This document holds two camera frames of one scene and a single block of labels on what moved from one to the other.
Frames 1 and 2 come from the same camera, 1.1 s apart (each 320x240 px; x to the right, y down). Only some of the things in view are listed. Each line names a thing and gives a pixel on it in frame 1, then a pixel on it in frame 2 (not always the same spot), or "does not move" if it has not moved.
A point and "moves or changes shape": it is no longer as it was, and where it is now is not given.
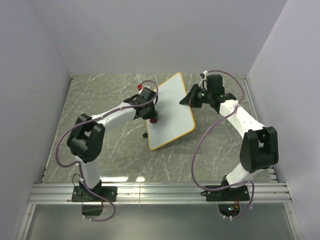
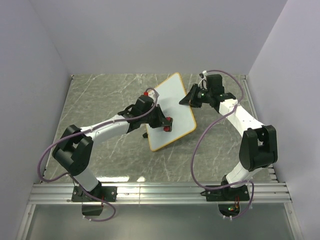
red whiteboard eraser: (153, 120) moves or changes shape
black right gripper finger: (190, 98) does not move
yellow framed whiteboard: (174, 119) does not move
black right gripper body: (202, 97) does not move
